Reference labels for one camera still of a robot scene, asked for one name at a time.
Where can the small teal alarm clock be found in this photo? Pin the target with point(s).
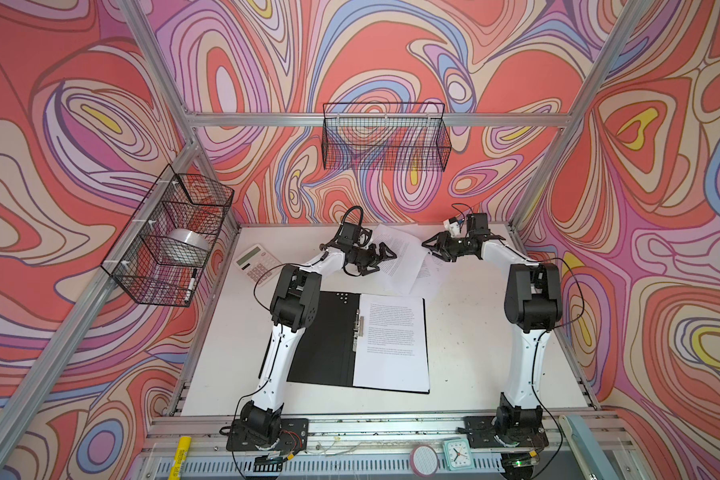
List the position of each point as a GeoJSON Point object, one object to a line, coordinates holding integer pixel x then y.
{"type": "Point", "coordinates": [457, 454]}

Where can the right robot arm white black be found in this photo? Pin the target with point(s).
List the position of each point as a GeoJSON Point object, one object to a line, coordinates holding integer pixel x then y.
{"type": "Point", "coordinates": [533, 306]}

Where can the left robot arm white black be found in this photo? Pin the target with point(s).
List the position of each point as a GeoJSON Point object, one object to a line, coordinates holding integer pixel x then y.
{"type": "Point", "coordinates": [293, 308]}

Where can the round pink white disc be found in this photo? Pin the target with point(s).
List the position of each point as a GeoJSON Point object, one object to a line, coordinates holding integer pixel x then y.
{"type": "Point", "coordinates": [424, 461]}

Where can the printed paper sheet stack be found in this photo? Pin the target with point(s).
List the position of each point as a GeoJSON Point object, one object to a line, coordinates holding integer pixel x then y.
{"type": "Point", "coordinates": [402, 271]}

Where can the pink desk calculator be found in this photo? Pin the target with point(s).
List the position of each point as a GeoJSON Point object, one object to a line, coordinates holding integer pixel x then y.
{"type": "Point", "coordinates": [257, 263]}

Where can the black wire basket wall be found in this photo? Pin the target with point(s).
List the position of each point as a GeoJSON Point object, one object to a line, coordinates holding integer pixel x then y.
{"type": "Point", "coordinates": [385, 136]}
{"type": "Point", "coordinates": [153, 269]}

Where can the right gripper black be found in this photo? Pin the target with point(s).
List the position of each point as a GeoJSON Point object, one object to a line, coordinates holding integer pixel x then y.
{"type": "Point", "coordinates": [443, 243]}

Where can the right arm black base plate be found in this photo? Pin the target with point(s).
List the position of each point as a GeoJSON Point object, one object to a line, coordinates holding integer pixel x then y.
{"type": "Point", "coordinates": [481, 432]}

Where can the red folder black inside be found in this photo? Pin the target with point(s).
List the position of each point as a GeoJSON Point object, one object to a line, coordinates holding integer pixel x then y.
{"type": "Point", "coordinates": [324, 355]}

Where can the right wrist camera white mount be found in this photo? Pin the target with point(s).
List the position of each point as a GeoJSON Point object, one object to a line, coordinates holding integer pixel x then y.
{"type": "Point", "coordinates": [453, 226]}

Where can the light blue bar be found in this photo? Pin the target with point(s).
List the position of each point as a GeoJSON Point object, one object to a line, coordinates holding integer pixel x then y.
{"type": "Point", "coordinates": [590, 456]}

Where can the yellow marker pen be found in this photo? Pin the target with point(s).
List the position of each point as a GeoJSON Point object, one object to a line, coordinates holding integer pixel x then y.
{"type": "Point", "coordinates": [180, 457]}

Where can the white tape roll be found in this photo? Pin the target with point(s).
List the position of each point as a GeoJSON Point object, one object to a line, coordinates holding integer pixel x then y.
{"type": "Point", "coordinates": [190, 238]}

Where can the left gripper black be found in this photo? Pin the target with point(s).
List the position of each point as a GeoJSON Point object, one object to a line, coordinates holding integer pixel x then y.
{"type": "Point", "coordinates": [372, 263]}

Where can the metal folder clip mechanism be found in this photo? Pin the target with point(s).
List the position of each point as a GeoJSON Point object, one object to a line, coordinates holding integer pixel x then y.
{"type": "Point", "coordinates": [357, 330]}

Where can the black wire basket back wall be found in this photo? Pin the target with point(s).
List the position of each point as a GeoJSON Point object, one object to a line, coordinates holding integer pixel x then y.
{"type": "Point", "coordinates": [385, 136]}

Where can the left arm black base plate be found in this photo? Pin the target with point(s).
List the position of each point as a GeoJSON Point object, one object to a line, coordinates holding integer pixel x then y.
{"type": "Point", "coordinates": [283, 435]}

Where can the black wire basket left wall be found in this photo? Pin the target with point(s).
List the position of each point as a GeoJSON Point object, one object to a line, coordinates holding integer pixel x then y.
{"type": "Point", "coordinates": [153, 269]}

